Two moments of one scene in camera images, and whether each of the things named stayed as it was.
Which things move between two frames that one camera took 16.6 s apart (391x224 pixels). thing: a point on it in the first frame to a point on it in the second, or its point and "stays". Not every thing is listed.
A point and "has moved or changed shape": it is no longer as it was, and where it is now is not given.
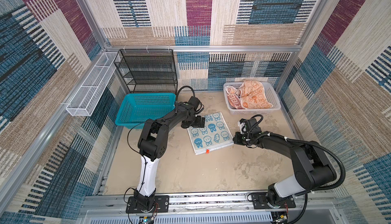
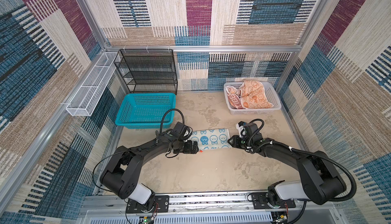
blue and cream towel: x=215 y=135 has moved or changed shape
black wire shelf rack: x=148 y=71 stays
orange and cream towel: x=253 y=95 stays
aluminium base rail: x=209 y=209 stays
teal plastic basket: x=136 y=108 stays
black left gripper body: x=196 y=122 to x=187 y=147
